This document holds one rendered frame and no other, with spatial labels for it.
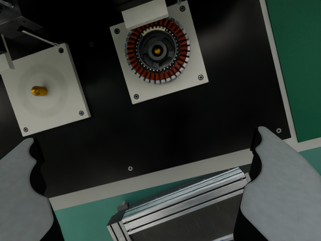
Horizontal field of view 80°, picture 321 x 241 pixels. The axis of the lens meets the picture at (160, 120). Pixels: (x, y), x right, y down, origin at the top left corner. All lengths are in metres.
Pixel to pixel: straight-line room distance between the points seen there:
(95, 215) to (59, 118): 1.11
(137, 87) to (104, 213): 1.16
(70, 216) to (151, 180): 1.16
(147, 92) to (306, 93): 0.31
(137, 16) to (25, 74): 0.27
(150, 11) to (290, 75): 0.29
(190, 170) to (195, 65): 0.22
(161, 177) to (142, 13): 0.31
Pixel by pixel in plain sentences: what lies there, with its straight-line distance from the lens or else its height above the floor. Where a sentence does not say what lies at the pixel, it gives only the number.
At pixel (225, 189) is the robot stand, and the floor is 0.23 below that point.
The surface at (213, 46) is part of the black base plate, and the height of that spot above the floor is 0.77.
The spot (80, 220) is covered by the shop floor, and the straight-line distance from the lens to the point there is 1.54.
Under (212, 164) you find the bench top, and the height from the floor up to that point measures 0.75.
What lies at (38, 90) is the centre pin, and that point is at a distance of 0.43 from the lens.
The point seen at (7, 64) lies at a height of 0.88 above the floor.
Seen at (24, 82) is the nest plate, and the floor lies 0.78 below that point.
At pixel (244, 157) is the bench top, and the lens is 0.44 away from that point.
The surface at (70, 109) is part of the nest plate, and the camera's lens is 0.43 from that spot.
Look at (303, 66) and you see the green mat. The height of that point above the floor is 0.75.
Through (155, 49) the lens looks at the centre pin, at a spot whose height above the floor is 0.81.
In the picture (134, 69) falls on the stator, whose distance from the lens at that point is 0.34.
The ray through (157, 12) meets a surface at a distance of 0.29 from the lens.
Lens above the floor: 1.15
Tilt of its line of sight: 82 degrees down
